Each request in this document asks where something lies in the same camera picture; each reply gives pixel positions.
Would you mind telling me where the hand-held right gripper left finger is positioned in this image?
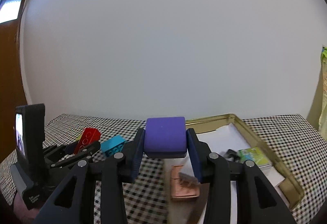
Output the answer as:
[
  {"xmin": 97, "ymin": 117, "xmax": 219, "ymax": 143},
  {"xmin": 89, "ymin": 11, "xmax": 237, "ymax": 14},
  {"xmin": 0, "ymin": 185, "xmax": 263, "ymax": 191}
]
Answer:
[{"xmin": 32, "ymin": 127, "xmax": 146, "ymax": 224}]

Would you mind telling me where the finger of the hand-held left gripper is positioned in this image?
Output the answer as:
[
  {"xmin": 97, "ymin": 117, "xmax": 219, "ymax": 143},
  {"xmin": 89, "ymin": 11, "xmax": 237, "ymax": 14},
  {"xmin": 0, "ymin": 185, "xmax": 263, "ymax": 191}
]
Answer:
[
  {"xmin": 50, "ymin": 141, "xmax": 101, "ymax": 169},
  {"xmin": 43, "ymin": 140, "xmax": 82, "ymax": 160}
]

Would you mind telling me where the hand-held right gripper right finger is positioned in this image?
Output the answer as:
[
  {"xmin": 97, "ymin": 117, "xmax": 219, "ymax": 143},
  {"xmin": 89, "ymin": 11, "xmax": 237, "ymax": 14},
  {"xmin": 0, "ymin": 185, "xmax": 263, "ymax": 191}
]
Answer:
[{"xmin": 186, "ymin": 128, "xmax": 297, "ymax": 224}]

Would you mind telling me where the red building block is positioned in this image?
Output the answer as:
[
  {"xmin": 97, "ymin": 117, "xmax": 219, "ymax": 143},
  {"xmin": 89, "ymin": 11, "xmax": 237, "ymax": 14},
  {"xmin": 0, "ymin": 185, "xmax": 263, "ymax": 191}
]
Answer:
[{"xmin": 74, "ymin": 127, "xmax": 102, "ymax": 155}]

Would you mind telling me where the pink metallic box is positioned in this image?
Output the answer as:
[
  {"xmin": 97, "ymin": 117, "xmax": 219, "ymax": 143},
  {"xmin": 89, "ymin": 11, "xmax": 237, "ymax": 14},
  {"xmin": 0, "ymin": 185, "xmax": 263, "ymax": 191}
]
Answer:
[{"xmin": 170, "ymin": 165, "xmax": 200, "ymax": 201}]

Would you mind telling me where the purple foam block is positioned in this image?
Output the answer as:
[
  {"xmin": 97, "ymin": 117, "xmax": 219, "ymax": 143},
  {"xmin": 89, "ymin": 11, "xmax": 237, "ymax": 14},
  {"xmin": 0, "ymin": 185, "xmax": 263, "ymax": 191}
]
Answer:
[{"xmin": 143, "ymin": 116, "xmax": 187, "ymax": 159}]

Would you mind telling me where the black patterned binder clip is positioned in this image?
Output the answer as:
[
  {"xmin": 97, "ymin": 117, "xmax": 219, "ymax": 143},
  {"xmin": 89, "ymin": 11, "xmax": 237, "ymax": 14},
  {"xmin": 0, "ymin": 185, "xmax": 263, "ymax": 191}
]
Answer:
[{"xmin": 221, "ymin": 149, "xmax": 242, "ymax": 163}]

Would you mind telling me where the green label floss pick box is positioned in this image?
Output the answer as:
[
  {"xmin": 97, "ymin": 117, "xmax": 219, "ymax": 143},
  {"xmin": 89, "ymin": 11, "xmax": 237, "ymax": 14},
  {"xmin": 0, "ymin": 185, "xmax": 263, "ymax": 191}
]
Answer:
[{"xmin": 238, "ymin": 147, "xmax": 272, "ymax": 169}]

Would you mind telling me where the gold rectangular tin box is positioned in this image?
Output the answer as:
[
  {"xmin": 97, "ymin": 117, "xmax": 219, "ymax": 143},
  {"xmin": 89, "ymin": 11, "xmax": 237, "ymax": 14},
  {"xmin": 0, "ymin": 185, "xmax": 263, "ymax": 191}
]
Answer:
[{"xmin": 185, "ymin": 113, "xmax": 304, "ymax": 217}]

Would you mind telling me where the person's left forearm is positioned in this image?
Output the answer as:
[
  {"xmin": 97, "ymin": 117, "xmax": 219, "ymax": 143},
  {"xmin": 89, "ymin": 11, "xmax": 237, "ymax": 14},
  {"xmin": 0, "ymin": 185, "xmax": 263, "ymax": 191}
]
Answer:
[{"xmin": 13, "ymin": 196, "xmax": 39, "ymax": 224}]

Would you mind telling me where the cyan building block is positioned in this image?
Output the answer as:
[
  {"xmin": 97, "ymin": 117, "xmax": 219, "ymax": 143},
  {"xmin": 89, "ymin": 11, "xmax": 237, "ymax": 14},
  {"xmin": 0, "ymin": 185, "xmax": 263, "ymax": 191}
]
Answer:
[{"xmin": 100, "ymin": 135, "xmax": 127, "ymax": 158}]

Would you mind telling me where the white paper sheet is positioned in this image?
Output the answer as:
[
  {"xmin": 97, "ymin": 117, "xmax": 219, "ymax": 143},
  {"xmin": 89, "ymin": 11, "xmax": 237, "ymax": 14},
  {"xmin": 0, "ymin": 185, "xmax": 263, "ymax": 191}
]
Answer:
[{"xmin": 198, "ymin": 123, "xmax": 290, "ymax": 224}]

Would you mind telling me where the brown wooden door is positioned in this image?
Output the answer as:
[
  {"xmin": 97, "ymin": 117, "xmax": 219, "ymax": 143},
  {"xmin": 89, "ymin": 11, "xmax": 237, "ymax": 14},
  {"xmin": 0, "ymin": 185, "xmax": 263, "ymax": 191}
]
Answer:
[{"xmin": 0, "ymin": 0, "xmax": 32, "ymax": 163}]

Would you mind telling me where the checkered tablecloth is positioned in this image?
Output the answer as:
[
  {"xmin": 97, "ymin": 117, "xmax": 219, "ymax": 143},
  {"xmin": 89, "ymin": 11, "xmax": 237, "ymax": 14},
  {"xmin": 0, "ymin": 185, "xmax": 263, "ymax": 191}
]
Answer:
[{"xmin": 0, "ymin": 113, "xmax": 327, "ymax": 224}]

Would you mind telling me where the bright window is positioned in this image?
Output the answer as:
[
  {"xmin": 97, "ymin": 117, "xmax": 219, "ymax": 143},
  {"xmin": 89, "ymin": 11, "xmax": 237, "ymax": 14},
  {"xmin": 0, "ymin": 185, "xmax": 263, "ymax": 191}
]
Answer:
[{"xmin": 0, "ymin": 0, "xmax": 23, "ymax": 22}]

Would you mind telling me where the green plastic bag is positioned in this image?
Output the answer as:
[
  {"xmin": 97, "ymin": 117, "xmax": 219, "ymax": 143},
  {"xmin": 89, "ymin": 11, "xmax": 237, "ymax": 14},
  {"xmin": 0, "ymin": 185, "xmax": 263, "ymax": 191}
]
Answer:
[{"xmin": 318, "ymin": 46, "xmax": 327, "ymax": 132}]

